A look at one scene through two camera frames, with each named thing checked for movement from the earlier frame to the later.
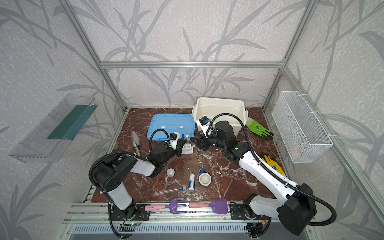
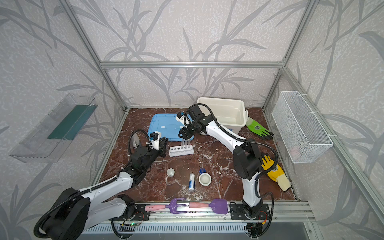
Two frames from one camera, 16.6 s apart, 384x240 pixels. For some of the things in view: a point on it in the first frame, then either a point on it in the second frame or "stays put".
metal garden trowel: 136,141 stays put
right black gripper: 205,142 -> 186,129
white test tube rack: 187,149 stays put
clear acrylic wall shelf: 49,140 stays put
